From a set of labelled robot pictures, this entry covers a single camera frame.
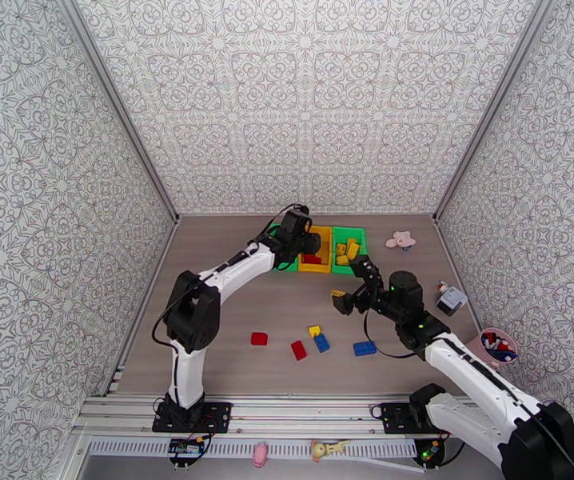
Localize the grey blue cube toy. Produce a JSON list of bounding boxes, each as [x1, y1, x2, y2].
[[436, 286, 469, 317]]

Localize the yellow plastic bin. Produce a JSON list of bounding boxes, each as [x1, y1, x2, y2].
[[297, 225, 334, 274]]

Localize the black camera cable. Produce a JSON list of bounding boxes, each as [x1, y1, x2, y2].
[[363, 308, 421, 360], [259, 203, 313, 245]]

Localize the black right camera cable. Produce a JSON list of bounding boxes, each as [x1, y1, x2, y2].
[[363, 308, 421, 360]]

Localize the long aluminium mounting rail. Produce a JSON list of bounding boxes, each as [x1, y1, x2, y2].
[[74, 392, 543, 437]]

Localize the small red blue toy pieces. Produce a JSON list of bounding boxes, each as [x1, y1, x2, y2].
[[484, 331, 516, 362]]

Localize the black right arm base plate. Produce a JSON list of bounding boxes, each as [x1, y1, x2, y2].
[[379, 402, 450, 436]]

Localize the pink metal bucket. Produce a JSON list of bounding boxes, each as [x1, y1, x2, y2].
[[479, 327, 520, 370]]

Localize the white slotted cable duct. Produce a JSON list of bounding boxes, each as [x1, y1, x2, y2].
[[86, 438, 418, 458]]

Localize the pink plush toy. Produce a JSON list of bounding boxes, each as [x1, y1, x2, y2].
[[385, 230, 417, 250]]

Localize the green plastic bin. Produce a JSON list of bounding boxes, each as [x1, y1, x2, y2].
[[269, 223, 302, 273], [330, 226, 368, 276]]

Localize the small green circuit board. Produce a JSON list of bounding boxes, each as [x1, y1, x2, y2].
[[414, 438, 445, 467], [166, 435, 205, 467]]

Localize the black left camera cable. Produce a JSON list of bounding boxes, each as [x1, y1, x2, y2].
[[259, 203, 313, 245]]

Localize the yellow giraffe toy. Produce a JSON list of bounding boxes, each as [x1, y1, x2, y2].
[[310, 439, 350, 464]]

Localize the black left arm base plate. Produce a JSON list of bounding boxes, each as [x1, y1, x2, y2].
[[152, 402, 233, 434]]

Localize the aluminium frame post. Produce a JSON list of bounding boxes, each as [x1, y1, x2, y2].
[[432, 0, 556, 225], [54, 0, 181, 225]]

